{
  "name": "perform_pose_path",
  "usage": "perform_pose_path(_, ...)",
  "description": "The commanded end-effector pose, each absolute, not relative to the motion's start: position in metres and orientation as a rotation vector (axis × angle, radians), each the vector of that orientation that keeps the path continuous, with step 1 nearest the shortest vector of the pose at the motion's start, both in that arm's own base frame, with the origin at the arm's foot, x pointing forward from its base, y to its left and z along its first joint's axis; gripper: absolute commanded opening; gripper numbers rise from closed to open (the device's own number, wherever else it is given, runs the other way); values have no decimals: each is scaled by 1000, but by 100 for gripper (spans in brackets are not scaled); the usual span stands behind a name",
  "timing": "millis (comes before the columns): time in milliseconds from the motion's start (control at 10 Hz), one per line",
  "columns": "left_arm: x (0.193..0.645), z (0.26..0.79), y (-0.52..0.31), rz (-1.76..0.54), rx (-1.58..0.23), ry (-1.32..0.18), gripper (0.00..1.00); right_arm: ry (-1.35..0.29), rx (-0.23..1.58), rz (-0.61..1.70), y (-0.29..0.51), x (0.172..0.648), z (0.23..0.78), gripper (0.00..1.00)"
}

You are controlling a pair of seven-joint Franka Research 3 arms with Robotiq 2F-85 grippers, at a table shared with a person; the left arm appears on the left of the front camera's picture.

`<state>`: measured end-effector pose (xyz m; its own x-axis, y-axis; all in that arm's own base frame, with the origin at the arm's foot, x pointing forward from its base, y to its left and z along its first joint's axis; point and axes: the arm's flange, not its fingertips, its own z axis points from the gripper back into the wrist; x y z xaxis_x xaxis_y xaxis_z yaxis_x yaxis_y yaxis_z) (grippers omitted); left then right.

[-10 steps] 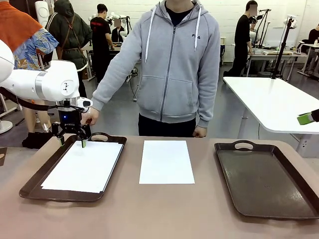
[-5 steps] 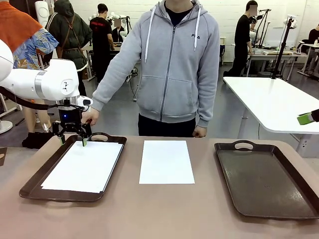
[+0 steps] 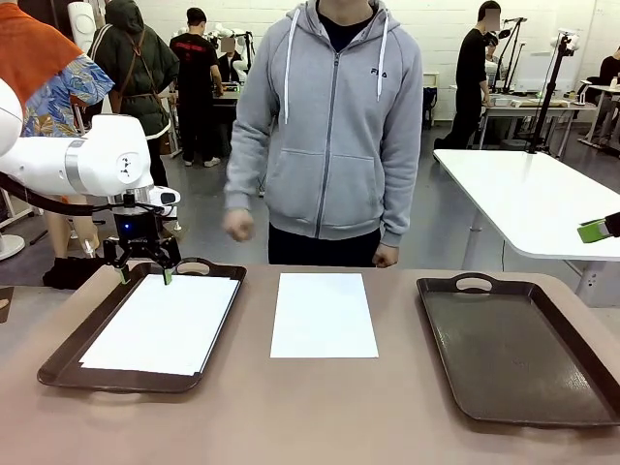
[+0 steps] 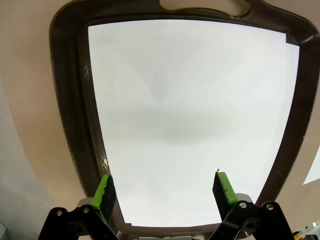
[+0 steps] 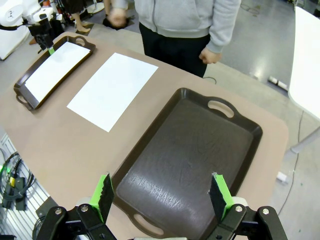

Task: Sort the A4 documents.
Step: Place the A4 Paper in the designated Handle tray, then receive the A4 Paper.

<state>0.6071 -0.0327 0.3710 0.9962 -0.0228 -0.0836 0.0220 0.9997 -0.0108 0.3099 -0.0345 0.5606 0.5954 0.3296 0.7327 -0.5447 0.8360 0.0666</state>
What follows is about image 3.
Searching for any person right hand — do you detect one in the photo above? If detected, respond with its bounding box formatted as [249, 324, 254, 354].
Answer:
[221, 208, 257, 242]

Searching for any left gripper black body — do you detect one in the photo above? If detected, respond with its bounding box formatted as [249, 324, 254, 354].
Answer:
[112, 206, 165, 246]

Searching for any right forearm grey sleeve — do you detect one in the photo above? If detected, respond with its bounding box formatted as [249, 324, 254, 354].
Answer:
[223, 120, 272, 213]

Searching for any person in black t-shirt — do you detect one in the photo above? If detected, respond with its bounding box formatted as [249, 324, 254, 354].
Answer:
[169, 7, 225, 169]

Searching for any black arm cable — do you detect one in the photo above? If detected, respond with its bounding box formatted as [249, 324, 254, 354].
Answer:
[0, 171, 127, 217]

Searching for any white rounded table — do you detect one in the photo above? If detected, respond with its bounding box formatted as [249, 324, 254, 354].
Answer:
[432, 147, 620, 307]

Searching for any person left hand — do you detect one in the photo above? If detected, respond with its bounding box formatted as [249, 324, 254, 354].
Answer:
[372, 244, 401, 269]

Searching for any seated person blurred face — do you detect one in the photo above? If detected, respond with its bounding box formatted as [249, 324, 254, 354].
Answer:
[216, 37, 246, 83]

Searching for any black tripod pole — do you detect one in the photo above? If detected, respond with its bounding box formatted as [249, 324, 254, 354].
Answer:
[525, 28, 580, 156]

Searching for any background work table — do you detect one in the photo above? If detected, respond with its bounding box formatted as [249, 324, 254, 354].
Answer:
[483, 94, 600, 149]

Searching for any black bag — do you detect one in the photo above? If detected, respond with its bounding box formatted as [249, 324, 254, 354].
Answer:
[42, 255, 110, 291]

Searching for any black lamp stand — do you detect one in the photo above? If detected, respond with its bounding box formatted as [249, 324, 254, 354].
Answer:
[498, 16, 529, 96]

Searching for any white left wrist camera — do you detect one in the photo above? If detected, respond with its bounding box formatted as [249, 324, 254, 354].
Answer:
[148, 186, 182, 208]

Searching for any person in grey hoodie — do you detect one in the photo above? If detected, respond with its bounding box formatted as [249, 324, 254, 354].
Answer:
[223, 0, 425, 267]

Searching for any person in black sweater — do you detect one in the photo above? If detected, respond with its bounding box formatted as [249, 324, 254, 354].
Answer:
[433, 0, 503, 151]

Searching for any white A4 paper sheet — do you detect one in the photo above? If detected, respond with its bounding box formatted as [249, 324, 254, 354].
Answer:
[269, 272, 381, 360]
[77, 273, 242, 378]

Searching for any background table green mat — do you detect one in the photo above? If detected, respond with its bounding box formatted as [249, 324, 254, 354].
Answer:
[212, 84, 241, 146]

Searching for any figure in dark green coat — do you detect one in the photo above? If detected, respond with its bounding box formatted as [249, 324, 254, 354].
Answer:
[88, 0, 181, 246]

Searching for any white round floor base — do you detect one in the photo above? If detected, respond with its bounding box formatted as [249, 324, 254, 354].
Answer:
[0, 231, 26, 263]

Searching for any seated person in black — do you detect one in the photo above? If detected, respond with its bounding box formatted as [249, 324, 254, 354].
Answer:
[599, 46, 620, 146]

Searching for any white panel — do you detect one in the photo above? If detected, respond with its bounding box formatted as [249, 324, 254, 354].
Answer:
[512, 50, 551, 94]

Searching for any dark brown handled tray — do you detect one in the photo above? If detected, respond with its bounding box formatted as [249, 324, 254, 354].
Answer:
[416, 271, 620, 428]
[37, 257, 248, 394]

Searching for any left forearm grey sleeve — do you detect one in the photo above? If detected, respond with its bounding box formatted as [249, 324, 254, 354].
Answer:
[380, 144, 420, 249]

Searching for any brown wooden block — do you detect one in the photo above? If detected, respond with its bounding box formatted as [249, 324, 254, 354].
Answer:
[0, 286, 16, 325]

